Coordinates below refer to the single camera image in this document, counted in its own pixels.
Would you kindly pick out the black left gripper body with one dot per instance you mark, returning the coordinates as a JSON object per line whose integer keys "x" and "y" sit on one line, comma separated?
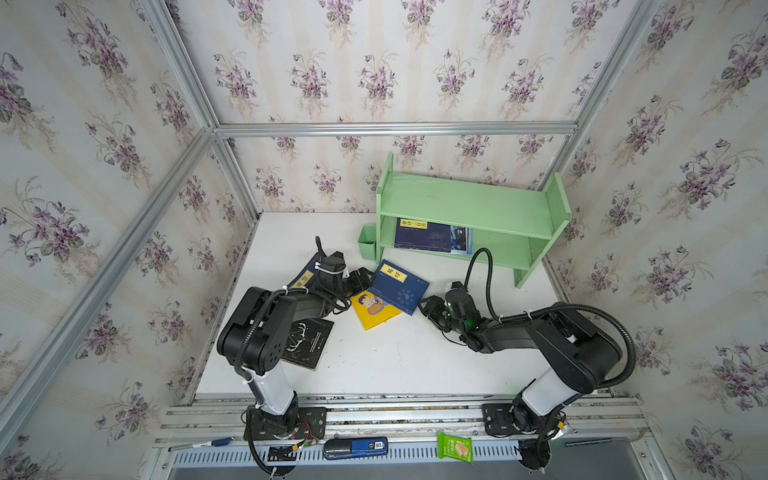
{"x": 349, "y": 282}

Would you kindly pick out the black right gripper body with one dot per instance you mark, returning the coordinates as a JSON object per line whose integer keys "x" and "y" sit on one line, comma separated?
{"x": 441, "y": 311}

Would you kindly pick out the dark blue thick book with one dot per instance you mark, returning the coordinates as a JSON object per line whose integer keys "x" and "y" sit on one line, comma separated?
{"x": 422, "y": 235}

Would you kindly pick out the sci-fi cover magazine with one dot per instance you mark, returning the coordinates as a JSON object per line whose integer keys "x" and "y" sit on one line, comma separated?
{"x": 461, "y": 241}

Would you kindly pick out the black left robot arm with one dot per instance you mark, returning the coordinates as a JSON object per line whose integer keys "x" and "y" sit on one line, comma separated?
{"x": 256, "y": 334}

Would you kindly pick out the dark blue book under arm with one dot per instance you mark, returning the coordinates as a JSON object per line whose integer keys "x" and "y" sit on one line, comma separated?
{"x": 309, "y": 275}

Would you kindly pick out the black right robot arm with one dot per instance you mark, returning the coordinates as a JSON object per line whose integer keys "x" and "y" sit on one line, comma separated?
{"x": 586, "y": 348}

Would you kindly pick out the blue book yellow label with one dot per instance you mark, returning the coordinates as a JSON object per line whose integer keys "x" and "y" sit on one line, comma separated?
{"x": 398, "y": 287}

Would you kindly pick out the yellow cartoon cover book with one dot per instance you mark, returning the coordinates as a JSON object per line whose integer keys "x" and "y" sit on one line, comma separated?
{"x": 372, "y": 310}

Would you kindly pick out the green pen holder cup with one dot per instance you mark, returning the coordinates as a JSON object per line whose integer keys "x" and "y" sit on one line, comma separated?
{"x": 367, "y": 242}

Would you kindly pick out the black cover book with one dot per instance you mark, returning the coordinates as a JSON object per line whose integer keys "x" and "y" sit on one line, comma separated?
{"x": 306, "y": 342}

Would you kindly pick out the green wooden bookshelf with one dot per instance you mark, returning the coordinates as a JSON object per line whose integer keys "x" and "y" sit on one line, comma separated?
{"x": 518, "y": 226}

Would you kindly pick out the green snack packet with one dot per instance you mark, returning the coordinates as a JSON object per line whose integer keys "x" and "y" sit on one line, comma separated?
{"x": 455, "y": 448}

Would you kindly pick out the blue black handheld device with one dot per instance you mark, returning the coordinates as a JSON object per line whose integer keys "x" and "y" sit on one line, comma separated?
{"x": 352, "y": 448}

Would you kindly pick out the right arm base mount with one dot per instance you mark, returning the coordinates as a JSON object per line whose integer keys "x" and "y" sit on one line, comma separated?
{"x": 508, "y": 419}

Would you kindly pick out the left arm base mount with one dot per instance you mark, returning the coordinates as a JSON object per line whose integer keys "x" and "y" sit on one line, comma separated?
{"x": 300, "y": 423}

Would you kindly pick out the blue pen on rail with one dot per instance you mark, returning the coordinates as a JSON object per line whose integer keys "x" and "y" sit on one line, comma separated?
{"x": 211, "y": 443}

